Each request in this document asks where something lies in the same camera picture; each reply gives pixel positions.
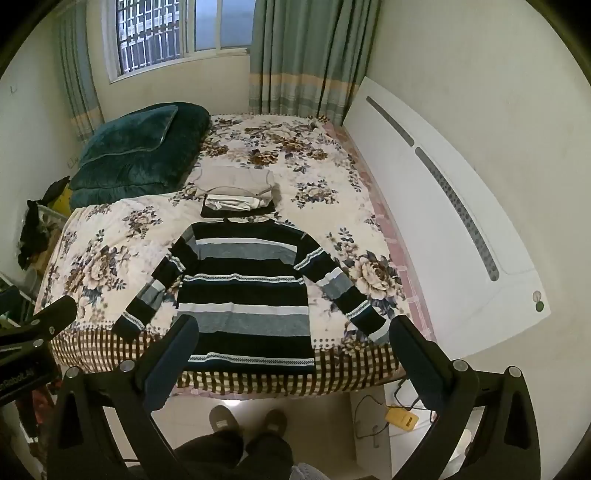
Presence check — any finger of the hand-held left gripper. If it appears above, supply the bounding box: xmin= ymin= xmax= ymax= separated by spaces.
xmin=0 ymin=295 xmax=78 ymax=365

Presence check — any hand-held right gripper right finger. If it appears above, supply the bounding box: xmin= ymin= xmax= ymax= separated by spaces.
xmin=389 ymin=315 xmax=542 ymax=480

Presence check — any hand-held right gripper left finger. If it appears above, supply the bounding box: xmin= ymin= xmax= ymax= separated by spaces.
xmin=46 ymin=315 xmax=200 ymax=480

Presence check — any striped knit sweater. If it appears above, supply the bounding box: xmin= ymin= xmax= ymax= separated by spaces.
xmin=113 ymin=217 xmax=393 ymax=376

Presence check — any dark clothes pile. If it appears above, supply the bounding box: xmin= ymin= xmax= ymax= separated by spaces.
xmin=19 ymin=175 xmax=71 ymax=271

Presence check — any yellow power strip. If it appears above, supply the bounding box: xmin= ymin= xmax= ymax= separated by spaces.
xmin=385 ymin=406 xmax=419 ymax=433

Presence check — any person's left shoe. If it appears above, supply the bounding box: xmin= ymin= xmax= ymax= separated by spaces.
xmin=209 ymin=405 xmax=244 ymax=435

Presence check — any person's shoe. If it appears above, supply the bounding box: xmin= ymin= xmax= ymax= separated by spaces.
xmin=261 ymin=408 xmax=288 ymax=437
xmin=209 ymin=405 xmax=244 ymax=435

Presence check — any person's right shoe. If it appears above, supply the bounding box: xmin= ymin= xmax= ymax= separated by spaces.
xmin=261 ymin=408 xmax=288 ymax=437

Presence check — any pink mattress pad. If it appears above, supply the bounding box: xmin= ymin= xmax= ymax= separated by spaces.
xmin=321 ymin=117 xmax=437 ymax=344

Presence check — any person's right leg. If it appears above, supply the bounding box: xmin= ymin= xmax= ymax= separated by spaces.
xmin=245 ymin=434 xmax=294 ymax=480

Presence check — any black folded garment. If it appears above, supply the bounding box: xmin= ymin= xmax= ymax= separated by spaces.
xmin=201 ymin=205 xmax=276 ymax=221

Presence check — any white folded garment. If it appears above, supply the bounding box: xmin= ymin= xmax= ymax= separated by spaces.
xmin=205 ymin=194 xmax=273 ymax=212

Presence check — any beige folded garment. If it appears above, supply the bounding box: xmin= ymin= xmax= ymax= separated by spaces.
xmin=193 ymin=166 xmax=276 ymax=204

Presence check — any dark green pillow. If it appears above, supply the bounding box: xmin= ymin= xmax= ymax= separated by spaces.
xmin=79 ymin=104 xmax=179 ymax=167

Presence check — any narrow green striped curtain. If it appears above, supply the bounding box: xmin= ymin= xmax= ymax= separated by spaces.
xmin=55 ymin=0 xmax=105 ymax=144

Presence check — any floral bed sheet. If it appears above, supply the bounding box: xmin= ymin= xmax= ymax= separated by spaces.
xmin=36 ymin=112 xmax=437 ymax=398

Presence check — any window with metal grille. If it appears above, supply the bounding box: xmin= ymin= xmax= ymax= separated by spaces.
xmin=102 ymin=0 xmax=257 ymax=84

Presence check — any wide green striped curtain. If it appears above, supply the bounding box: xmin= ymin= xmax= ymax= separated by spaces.
xmin=248 ymin=0 xmax=382 ymax=127

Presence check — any black floor cable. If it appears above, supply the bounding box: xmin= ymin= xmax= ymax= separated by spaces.
xmin=353 ymin=392 xmax=389 ymax=440

